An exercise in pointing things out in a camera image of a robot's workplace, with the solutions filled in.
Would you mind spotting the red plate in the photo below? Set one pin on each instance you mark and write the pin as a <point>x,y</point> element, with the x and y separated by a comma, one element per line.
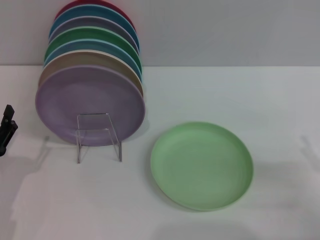
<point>65,8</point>

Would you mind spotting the light green plate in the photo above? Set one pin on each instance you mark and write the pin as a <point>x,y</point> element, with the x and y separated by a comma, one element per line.
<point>200,162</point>

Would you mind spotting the light blue plate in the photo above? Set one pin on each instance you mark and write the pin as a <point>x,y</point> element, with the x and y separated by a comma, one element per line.
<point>87,45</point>

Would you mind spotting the purple plate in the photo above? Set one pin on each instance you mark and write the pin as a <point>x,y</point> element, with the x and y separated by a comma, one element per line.
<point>87,95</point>

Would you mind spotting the clear acrylic plate rack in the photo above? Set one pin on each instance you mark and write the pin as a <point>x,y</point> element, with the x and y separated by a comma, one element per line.
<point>117,142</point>

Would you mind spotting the dark green plate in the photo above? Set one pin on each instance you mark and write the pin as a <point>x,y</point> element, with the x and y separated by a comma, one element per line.
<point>87,33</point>

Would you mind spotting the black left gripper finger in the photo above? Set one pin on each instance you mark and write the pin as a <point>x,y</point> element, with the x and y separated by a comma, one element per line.
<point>9,113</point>
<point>8,136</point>

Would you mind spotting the beige plate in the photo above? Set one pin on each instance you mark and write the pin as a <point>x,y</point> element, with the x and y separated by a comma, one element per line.
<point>82,58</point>

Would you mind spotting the grey lavender plate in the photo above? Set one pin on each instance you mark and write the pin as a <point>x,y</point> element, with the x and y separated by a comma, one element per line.
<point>92,22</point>

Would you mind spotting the deep blue plate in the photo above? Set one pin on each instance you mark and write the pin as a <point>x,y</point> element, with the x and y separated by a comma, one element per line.
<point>82,13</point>

